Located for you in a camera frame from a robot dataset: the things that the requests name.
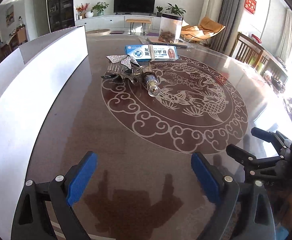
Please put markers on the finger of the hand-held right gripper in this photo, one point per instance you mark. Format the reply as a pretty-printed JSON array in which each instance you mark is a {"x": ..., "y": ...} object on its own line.
[
  {"x": 242, "y": 155},
  {"x": 266, "y": 133}
]

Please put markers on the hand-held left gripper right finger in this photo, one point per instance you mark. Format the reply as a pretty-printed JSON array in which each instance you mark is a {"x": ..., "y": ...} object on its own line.
[{"x": 206, "y": 177}]

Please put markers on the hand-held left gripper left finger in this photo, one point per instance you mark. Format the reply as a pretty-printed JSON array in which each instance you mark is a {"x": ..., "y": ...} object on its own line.
[{"x": 82, "y": 177}]

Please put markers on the brown patterned glass desktop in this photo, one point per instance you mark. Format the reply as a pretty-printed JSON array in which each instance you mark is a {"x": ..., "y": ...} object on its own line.
[{"x": 98, "y": 135}]

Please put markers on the person's right hand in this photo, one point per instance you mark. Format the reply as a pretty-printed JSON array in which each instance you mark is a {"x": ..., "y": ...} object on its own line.
[{"x": 288, "y": 207}]

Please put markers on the white sheer curtain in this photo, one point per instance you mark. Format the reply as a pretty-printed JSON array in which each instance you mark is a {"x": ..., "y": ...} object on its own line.
[{"x": 291, "y": 35}]

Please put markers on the dark metal hair clip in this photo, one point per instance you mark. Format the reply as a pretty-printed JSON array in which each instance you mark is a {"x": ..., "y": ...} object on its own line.
[{"x": 117, "y": 78}]

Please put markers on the glass perfume bottle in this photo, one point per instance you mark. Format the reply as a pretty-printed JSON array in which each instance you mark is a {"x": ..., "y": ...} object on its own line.
[{"x": 149, "y": 80}]

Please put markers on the grey curtain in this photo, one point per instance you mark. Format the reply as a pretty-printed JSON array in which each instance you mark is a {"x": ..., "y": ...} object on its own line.
[{"x": 231, "y": 17}]

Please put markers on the orange lounge chair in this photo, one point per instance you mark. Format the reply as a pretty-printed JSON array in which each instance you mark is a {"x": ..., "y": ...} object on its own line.
[{"x": 208, "y": 26}]

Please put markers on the rhinestone bow hair clip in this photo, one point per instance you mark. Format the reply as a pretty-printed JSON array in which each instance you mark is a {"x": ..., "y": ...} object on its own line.
[{"x": 124, "y": 60}]

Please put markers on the beige rubber band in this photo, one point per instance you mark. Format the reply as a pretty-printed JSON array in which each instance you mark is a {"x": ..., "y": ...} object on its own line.
[{"x": 152, "y": 55}]

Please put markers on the blue white medicine box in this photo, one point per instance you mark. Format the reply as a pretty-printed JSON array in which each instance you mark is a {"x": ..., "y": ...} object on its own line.
[{"x": 138, "y": 53}]

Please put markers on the clear plastic jar black lid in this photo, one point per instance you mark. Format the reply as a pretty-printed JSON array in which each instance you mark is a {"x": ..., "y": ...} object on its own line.
[{"x": 171, "y": 28}]

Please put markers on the white covered floor air conditioner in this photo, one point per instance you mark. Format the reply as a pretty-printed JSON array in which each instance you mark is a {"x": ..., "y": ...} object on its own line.
[{"x": 212, "y": 2}]

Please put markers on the flat plastic wrapped board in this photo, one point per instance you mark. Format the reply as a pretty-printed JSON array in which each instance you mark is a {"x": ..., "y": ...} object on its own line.
[{"x": 153, "y": 40}]

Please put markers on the round beige floor cushion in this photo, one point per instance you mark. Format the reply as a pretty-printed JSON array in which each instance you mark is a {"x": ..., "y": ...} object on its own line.
[{"x": 98, "y": 32}]

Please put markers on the purple floor mat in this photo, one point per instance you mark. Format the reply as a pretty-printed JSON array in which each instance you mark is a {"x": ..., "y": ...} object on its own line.
[{"x": 117, "y": 32}]

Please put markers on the large leafy potted plant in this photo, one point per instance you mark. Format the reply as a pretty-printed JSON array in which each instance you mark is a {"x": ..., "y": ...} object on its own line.
[{"x": 174, "y": 8}]

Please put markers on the white television cabinet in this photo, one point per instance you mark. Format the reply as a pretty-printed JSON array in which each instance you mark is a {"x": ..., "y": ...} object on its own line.
[{"x": 106, "y": 21}]

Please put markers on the white vase red flowers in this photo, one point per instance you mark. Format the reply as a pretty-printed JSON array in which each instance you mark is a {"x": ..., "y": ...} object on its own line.
[{"x": 89, "y": 14}]

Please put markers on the small potted plant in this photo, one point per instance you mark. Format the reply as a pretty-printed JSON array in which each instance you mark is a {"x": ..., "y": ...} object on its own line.
[{"x": 159, "y": 10}]

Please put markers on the wooden bench hairpin legs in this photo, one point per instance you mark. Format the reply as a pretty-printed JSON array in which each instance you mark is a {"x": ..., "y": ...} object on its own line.
[{"x": 138, "y": 20}]

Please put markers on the white door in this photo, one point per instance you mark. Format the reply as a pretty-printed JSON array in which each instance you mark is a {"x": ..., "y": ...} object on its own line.
[{"x": 39, "y": 15}]

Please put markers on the green potted plant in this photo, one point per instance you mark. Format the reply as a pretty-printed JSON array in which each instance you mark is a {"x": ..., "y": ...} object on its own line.
[{"x": 99, "y": 6}]

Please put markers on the dark glass display cabinet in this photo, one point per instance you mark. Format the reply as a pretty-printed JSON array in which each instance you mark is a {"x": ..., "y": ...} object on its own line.
[{"x": 61, "y": 5}]

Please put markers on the black television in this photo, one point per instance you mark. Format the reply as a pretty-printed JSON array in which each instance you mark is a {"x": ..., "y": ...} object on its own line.
[{"x": 134, "y": 3}]

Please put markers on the red wall hanging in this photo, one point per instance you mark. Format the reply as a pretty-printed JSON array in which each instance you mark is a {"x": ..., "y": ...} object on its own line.
[{"x": 251, "y": 3}]

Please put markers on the framed wall painting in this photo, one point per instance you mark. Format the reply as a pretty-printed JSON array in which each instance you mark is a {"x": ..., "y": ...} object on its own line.
[{"x": 9, "y": 15}]

